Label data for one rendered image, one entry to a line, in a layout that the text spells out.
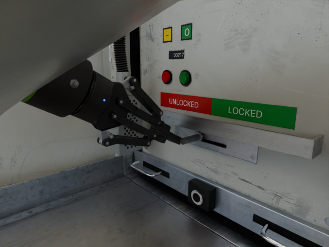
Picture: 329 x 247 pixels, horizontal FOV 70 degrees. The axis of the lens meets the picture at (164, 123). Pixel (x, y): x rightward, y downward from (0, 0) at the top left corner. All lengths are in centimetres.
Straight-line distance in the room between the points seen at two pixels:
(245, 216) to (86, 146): 49
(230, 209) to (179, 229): 11
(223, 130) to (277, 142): 9
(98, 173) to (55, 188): 11
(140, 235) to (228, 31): 42
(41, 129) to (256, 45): 58
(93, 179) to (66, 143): 15
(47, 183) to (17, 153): 17
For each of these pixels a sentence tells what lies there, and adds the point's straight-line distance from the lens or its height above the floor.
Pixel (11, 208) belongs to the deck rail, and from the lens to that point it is 64.
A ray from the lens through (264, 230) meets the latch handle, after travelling 46.
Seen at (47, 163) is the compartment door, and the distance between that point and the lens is 78.
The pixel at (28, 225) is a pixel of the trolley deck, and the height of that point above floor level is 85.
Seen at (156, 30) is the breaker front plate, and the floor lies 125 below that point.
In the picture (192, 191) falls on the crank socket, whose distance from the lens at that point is 53.
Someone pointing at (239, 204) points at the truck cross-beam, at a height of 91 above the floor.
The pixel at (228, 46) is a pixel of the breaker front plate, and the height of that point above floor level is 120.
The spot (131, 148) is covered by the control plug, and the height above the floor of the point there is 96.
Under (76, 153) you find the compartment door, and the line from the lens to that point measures 77.
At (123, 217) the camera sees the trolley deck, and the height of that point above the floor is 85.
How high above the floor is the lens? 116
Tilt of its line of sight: 13 degrees down
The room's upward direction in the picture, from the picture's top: straight up
